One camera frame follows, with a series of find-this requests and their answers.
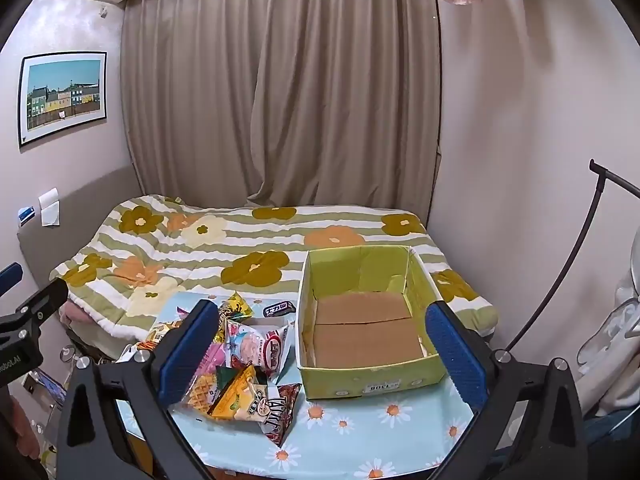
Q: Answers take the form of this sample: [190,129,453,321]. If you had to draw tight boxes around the gold dark snack packet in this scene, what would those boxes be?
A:
[217,291,256,322]

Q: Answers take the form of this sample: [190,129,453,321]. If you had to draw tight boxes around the pink strawberry snack packet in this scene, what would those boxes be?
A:
[192,342,228,386]

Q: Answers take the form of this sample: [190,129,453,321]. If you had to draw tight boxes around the pink pillow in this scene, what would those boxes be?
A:
[59,300,101,332]

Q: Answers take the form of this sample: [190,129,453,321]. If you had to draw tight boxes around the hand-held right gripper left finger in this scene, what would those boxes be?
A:
[55,299,221,480]

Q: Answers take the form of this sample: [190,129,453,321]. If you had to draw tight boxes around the white paper sheet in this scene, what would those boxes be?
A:
[39,187,61,227]

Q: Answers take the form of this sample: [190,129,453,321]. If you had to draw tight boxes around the white pink round-print packet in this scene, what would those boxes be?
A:
[223,321,266,368]

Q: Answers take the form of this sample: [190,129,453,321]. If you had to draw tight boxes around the orange cake packet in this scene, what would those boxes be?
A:
[136,324,173,356]

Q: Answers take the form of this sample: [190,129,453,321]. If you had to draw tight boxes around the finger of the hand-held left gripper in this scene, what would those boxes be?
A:
[0,262,24,297]
[14,277,69,325]

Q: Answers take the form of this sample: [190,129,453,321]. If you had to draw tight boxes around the white plastic bags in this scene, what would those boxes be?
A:
[575,260,640,413]

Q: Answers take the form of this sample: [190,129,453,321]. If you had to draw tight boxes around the dark red triangular packet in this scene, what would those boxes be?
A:
[260,382,303,448]

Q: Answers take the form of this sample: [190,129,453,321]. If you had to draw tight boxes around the light blue daisy tablecloth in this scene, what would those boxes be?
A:
[117,290,482,480]

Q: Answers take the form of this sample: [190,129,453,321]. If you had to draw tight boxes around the beige pleated curtain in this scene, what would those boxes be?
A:
[120,0,443,211]

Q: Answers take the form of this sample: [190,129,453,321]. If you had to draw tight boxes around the grey padded headboard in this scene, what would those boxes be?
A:
[17,165,137,313]

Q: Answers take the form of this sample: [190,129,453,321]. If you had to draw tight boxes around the waffle snack packet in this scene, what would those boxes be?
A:
[181,367,236,413]

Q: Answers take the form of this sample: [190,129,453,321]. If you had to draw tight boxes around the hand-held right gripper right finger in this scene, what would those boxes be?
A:
[425,300,588,480]

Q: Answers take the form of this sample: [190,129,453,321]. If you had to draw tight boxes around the white cartoon snack packet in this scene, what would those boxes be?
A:
[240,385,273,423]

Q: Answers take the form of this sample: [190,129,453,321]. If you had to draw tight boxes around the red white snack packet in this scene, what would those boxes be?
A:
[260,324,296,378]

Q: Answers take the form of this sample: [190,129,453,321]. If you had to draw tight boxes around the framed houses picture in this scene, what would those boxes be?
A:
[17,51,108,150]

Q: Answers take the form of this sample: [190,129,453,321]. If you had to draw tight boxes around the white packet black label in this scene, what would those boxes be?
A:
[250,300,297,331]

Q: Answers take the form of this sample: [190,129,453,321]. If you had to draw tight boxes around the black curved stand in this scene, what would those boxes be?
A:
[505,159,640,353]

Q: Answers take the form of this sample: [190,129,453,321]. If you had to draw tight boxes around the yellow green snack packet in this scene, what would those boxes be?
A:
[207,365,258,418]

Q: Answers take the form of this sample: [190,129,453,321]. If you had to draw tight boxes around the striped floral blanket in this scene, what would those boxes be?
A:
[55,194,501,342]

